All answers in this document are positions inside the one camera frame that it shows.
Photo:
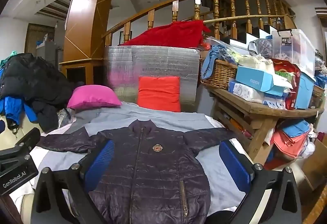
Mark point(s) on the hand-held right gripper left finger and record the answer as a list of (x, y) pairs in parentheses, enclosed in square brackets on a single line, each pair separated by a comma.
[(102, 162)]

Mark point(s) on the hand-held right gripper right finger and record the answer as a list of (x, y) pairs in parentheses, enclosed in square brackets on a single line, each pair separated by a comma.
[(235, 165)]

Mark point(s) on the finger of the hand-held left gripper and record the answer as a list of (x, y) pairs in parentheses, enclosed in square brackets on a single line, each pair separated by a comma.
[(29, 138)]

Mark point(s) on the dark purple quilted jacket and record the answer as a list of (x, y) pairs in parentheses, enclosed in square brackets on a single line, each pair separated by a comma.
[(158, 175)]

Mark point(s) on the blue jacket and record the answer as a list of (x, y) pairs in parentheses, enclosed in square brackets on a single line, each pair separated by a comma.
[(12, 109)]

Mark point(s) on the clear plastic bag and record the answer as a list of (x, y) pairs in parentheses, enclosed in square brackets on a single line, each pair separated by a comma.
[(65, 115)]

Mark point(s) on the folded coral and blue cloths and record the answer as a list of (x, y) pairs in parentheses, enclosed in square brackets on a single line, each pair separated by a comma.
[(291, 144)]

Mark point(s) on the black down jacket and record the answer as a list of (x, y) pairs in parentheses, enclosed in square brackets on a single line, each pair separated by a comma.
[(33, 78)]

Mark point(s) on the wooden table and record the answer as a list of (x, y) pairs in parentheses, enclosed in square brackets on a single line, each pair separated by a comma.
[(245, 104)]

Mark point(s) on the pink pillow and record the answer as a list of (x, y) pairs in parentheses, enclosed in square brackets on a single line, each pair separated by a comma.
[(94, 97)]

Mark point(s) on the blue folded cloth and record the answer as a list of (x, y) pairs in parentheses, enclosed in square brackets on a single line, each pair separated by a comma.
[(296, 128)]

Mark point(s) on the blue white packet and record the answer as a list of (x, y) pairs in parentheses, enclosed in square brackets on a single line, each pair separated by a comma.
[(274, 103)]

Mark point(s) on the white patterned tissue pack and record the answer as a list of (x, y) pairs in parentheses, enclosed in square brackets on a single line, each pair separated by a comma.
[(245, 92)]

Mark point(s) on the grey blanket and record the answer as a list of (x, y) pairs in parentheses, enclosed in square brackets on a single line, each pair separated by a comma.
[(158, 114)]

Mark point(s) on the brown cardboard box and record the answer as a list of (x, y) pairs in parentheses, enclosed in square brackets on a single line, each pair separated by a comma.
[(315, 165)]

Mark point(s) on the grey cabinet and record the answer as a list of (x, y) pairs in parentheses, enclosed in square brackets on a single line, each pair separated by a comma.
[(48, 52)]

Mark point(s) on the light blue cardboard box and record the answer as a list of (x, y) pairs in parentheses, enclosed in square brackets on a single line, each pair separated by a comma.
[(255, 78)]

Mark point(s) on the red-orange cushion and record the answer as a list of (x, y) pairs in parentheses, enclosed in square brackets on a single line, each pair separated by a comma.
[(159, 93)]

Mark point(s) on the large wicker basket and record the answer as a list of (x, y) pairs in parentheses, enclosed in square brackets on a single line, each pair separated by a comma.
[(219, 75)]

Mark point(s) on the wooden lattice door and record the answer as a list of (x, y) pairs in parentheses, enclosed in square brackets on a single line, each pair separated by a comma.
[(33, 35)]

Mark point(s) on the cream cloth bundle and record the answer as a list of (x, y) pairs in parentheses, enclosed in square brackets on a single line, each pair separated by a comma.
[(255, 63)]

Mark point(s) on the red gift box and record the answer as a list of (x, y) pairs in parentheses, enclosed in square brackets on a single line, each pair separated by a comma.
[(288, 70)]

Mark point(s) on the small wicker basket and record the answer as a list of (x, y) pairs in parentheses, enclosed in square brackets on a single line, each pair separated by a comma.
[(319, 91)]

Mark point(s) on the silver foil insulation panel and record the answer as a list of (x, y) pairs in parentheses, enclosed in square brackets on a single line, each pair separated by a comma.
[(153, 60)]

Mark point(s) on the plastic bag of dark cloth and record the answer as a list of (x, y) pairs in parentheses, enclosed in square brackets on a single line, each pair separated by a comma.
[(261, 47)]

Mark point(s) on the wooden pillar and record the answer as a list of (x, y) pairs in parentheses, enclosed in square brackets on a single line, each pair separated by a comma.
[(86, 22)]

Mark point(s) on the clear plastic storage box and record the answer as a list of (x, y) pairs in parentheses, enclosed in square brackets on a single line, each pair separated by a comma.
[(296, 47)]

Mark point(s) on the staircase steps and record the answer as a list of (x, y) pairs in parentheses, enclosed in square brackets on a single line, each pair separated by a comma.
[(255, 33)]

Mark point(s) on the red blanket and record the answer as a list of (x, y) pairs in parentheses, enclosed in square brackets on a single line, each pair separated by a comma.
[(171, 35)]

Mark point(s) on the wooden stair railing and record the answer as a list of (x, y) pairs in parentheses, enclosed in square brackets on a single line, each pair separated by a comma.
[(216, 6)]

